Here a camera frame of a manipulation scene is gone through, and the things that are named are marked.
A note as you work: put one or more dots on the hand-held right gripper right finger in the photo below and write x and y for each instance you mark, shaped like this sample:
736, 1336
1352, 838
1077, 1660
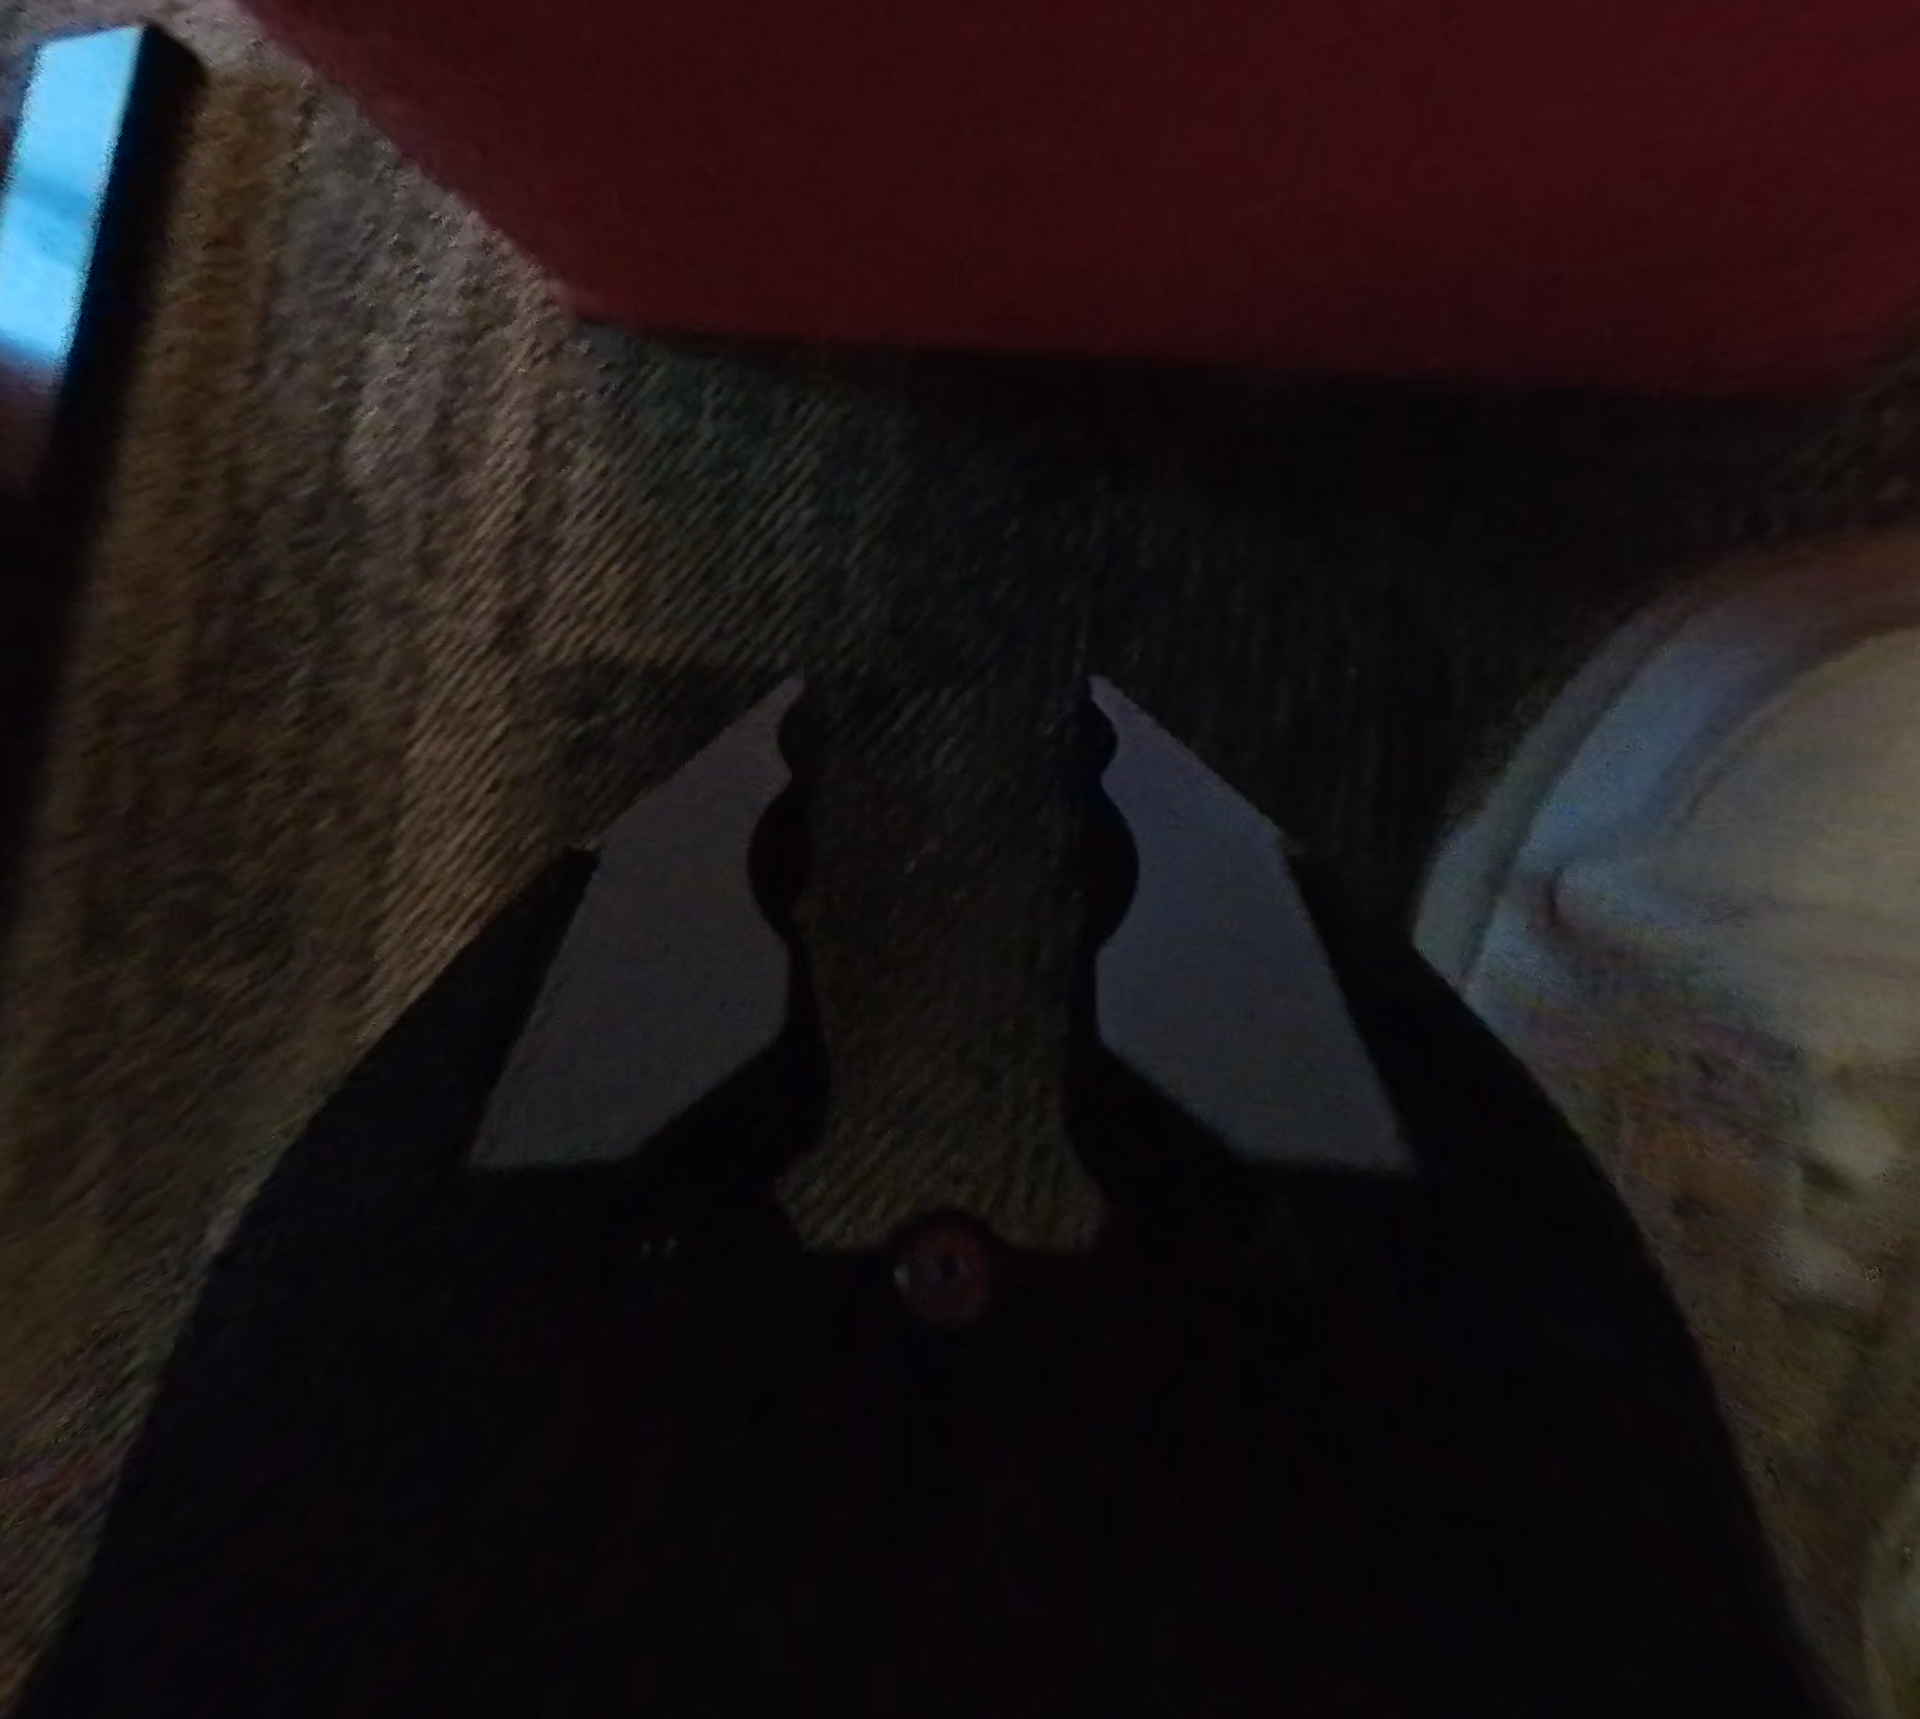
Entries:
1245, 1000

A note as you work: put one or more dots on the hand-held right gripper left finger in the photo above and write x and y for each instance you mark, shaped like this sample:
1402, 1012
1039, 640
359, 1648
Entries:
644, 1000

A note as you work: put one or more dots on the pale rounded object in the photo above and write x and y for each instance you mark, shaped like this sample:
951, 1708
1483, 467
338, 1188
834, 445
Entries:
1725, 924

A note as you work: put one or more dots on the dark red cloth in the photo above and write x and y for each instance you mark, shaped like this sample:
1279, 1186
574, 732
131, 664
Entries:
1124, 69

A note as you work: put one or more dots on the blue lit panel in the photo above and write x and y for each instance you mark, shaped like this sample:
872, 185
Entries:
68, 189

